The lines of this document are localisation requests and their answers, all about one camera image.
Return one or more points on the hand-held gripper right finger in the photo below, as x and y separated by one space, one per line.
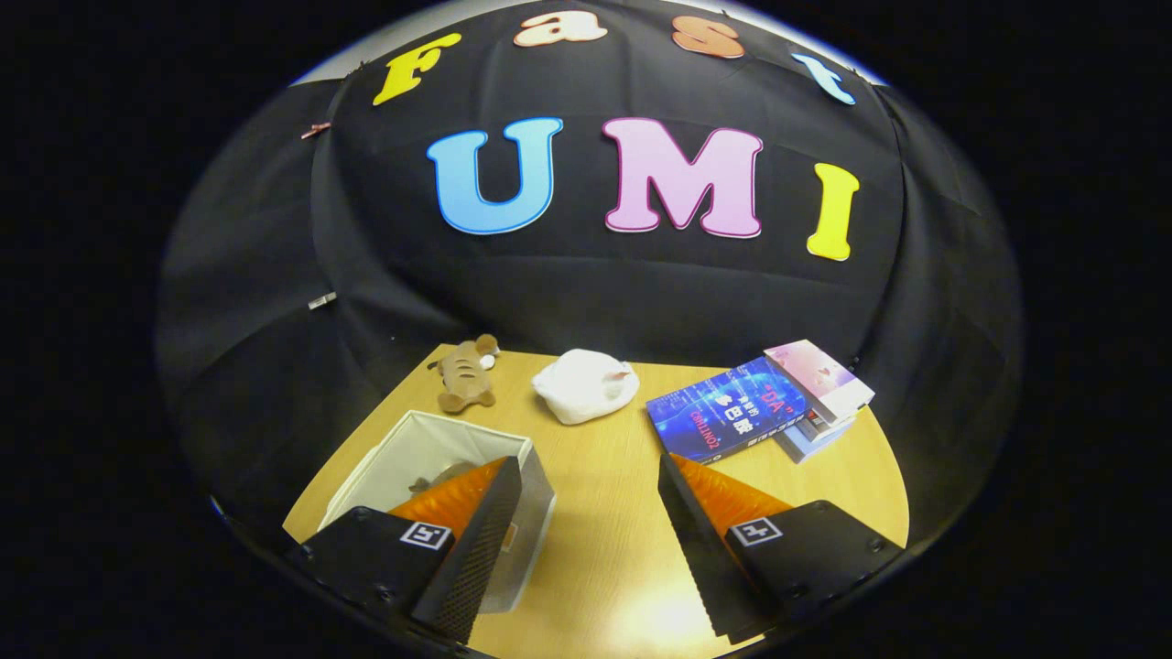
700 558

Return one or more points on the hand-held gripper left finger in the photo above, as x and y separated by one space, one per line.
481 558

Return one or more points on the brown fuzzy shoe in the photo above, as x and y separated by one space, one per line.
444 476

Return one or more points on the grey fabric storage box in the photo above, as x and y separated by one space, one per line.
421 439

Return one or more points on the dark blue book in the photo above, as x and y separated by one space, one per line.
723 412

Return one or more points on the light blue book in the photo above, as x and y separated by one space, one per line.
806 448

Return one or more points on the white book with dark spine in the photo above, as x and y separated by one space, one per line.
829 424

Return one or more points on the brown striped plush toy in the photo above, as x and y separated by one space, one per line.
462 371

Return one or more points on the white plush toy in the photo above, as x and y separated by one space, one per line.
581 384

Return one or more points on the pink cover book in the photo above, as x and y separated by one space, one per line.
815 371

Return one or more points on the silver metal clip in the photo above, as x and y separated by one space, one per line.
321 300

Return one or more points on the copper metal clip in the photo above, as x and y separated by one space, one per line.
316 130

